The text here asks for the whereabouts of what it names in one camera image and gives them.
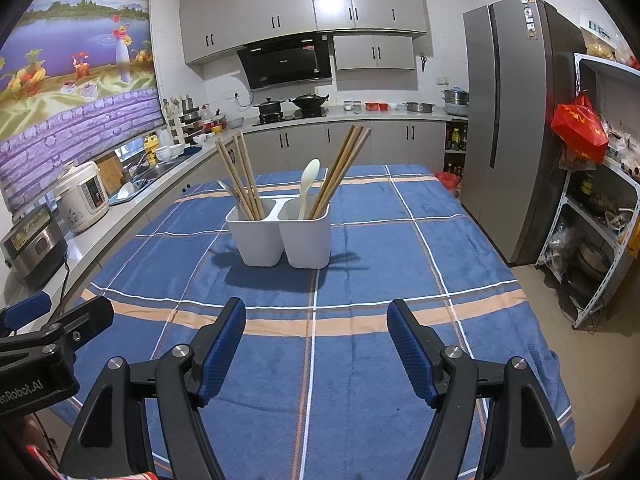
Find silver countertop oven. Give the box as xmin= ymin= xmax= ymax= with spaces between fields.
xmin=0 ymin=207 xmax=69 ymax=291

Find steel kitchen sink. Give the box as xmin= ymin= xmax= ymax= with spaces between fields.
xmin=120 ymin=157 xmax=174 ymax=196

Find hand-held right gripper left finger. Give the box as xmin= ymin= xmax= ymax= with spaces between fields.
xmin=59 ymin=297 xmax=247 ymax=480

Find blue tray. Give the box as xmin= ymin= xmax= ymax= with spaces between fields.
xmin=107 ymin=182 xmax=146 ymax=206

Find red plastic bag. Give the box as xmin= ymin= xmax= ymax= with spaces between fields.
xmin=550 ymin=89 xmax=610 ymax=164

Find white rice cooker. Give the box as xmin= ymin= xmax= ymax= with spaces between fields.
xmin=52 ymin=160 xmax=110 ymax=235

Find grey double-door refrigerator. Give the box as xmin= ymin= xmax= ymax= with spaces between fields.
xmin=462 ymin=0 xmax=589 ymax=267

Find black wok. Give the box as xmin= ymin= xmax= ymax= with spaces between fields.
xmin=288 ymin=91 xmax=331 ymax=111

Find small grey wall cabinet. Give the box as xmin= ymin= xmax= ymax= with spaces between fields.
xmin=332 ymin=34 xmax=417 ymax=71

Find white dish rack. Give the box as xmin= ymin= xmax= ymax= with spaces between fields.
xmin=162 ymin=94 xmax=227 ymax=146

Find black lidded pot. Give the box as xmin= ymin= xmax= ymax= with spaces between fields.
xmin=252 ymin=97 xmax=286 ymax=117

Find white two-compartment utensil holder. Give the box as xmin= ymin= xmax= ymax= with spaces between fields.
xmin=225 ymin=197 xmax=332 ymax=270

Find white plastic spoon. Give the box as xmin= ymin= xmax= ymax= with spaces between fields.
xmin=298 ymin=158 xmax=322 ymax=221

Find blue plaid tablecloth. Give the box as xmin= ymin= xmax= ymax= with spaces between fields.
xmin=47 ymin=163 xmax=576 ymax=480

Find wooden cutting board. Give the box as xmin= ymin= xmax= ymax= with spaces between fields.
xmin=94 ymin=153 xmax=126 ymax=196

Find grey base cabinets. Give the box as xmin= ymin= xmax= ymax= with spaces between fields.
xmin=162 ymin=110 xmax=449 ymax=198

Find steel steamer pot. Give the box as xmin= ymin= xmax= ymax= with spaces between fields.
xmin=439 ymin=87 xmax=470 ymax=116

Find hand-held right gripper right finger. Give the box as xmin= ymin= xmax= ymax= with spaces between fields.
xmin=386 ymin=298 xmax=576 ymax=480

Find grey wall cabinets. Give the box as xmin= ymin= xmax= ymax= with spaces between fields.
xmin=178 ymin=0 xmax=429 ymax=66

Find black range hood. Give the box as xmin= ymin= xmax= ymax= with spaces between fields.
xmin=235 ymin=31 xmax=334 ymax=92

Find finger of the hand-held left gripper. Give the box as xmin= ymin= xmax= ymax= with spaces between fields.
xmin=46 ymin=295 xmax=115 ymax=357
xmin=0 ymin=291 xmax=53 ymax=334

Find black gas stove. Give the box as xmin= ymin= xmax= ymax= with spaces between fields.
xmin=252 ymin=107 xmax=329 ymax=126

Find row of sauce bottles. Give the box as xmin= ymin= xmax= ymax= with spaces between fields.
xmin=444 ymin=127 xmax=469 ymax=181

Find landscape wall poster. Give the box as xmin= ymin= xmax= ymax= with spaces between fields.
xmin=0 ymin=0 xmax=166 ymax=212

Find white metal shelf rack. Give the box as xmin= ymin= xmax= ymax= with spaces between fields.
xmin=534 ymin=52 xmax=640 ymax=331

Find red trash bin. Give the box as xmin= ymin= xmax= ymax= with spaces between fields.
xmin=433 ymin=171 xmax=461 ymax=199

